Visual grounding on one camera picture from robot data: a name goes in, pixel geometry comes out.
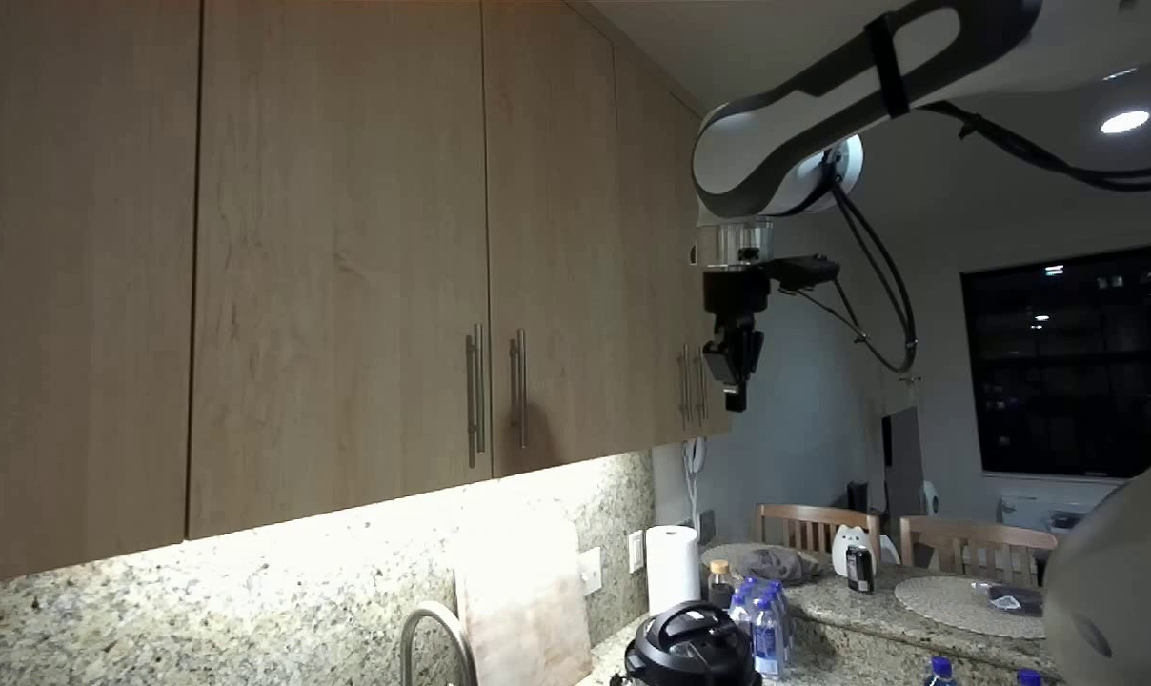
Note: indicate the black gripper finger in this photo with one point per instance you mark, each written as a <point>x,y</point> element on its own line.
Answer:
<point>736,398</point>

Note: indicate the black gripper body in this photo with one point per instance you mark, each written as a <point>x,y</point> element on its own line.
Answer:
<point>734,297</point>

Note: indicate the wooden cabinet door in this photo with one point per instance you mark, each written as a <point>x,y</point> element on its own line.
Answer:
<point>596,297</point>
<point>342,257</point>

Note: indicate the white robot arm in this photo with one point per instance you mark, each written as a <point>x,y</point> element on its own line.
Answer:
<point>753,163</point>

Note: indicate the far left cabinet door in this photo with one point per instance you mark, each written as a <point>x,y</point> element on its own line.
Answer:
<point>95,212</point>

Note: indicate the left wooden chair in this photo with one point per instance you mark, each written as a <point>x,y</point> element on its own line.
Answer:
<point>812,527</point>

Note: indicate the wooden chair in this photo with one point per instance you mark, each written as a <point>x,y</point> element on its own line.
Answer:
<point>812,527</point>
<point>988,550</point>

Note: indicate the white paper towel roll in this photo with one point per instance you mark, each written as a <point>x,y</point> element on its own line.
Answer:
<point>672,565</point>

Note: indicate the white jug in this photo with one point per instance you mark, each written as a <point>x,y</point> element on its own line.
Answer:
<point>850,558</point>

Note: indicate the blue plastic bag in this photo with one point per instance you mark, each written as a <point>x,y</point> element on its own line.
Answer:
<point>760,610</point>

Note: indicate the right wooden chair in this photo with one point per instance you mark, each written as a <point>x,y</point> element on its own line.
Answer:
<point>988,550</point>

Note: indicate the wooden cutting board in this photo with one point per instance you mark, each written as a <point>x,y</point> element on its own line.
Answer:
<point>523,604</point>

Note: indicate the round beige placemat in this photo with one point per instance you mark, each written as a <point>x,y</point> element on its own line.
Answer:
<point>974,604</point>

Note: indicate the dark window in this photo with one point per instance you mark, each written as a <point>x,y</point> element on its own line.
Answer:
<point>1061,362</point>

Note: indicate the chrome kitchen faucet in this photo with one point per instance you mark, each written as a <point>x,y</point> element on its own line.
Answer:
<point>434,633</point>

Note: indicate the ceiling light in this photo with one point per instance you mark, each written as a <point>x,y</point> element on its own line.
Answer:
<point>1126,122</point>

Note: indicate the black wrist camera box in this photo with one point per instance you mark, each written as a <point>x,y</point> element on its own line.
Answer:
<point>803,272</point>

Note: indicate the white wall outlet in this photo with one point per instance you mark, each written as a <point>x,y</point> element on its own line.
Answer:
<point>634,550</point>

